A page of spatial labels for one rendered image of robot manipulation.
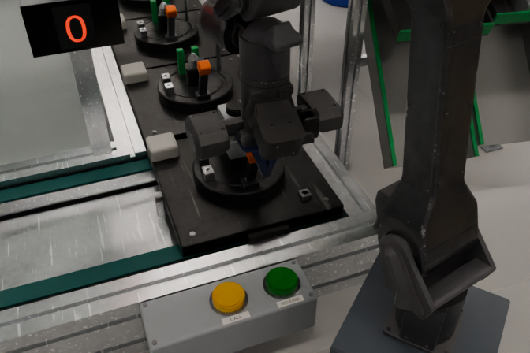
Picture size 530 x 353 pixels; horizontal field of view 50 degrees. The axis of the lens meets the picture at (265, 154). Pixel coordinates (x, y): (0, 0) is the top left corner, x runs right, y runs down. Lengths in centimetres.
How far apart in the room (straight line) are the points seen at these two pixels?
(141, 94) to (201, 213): 35
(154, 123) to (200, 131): 36
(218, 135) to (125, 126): 41
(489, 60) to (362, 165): 29
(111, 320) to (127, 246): 15
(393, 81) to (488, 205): 29
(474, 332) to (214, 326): 29
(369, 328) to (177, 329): 24
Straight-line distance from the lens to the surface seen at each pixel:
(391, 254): 50
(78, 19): 80
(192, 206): 83
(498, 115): 98
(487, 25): 82
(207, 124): 66
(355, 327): 58
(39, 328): 75
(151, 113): 103
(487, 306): 63
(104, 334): 77
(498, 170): 114
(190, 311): 72
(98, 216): 92
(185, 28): 128
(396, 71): 91
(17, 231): 94
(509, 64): 102
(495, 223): 103
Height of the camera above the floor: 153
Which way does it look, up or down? 38 degrees down
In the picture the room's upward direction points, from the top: straight up
